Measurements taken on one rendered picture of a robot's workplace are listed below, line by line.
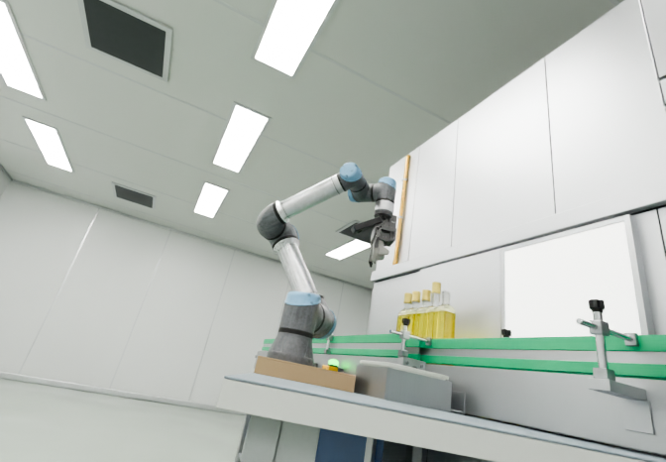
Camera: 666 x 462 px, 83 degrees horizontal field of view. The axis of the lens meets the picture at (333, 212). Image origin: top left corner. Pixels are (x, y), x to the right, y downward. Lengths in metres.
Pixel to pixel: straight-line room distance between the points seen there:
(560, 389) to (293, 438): 0.69
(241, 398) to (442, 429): 0.24
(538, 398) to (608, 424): 0.16
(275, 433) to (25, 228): 7.10
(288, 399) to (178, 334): 6.62
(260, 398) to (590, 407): 0.74
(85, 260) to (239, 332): 2.76
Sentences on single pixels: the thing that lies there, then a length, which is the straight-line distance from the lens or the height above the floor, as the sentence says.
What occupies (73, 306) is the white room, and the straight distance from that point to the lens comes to 7.16.
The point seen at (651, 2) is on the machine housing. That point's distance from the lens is 1.12.
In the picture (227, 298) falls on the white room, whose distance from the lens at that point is 7.22.
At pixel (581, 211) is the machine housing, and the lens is 1.39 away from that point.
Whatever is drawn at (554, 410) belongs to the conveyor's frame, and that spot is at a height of 0.80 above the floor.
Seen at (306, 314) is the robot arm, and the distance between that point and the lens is 1.25.
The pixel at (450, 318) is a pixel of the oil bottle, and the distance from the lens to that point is 1.44.
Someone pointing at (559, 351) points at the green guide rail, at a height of 0.93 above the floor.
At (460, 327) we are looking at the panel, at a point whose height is 1.04.
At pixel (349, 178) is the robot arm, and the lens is 1.40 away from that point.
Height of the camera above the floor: 0.77
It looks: 24 degrees up
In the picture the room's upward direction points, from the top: 11 degrees clockwise
